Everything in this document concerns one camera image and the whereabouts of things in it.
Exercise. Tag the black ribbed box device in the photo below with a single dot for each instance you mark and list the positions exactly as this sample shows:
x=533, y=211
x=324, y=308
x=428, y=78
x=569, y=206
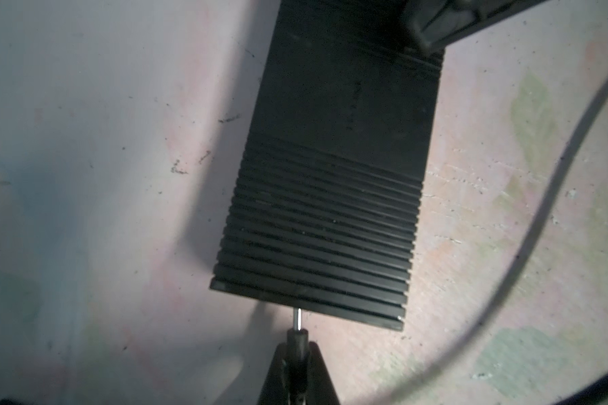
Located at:
x=325, y=209

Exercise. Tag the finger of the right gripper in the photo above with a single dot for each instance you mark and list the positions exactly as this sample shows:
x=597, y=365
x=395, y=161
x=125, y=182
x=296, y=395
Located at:
x=430, y=26

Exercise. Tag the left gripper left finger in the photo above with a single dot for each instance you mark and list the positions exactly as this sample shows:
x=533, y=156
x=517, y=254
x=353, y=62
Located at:
x=274, y=390

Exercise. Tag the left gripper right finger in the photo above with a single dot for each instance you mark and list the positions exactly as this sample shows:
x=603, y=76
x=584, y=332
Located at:
x=320, y=388

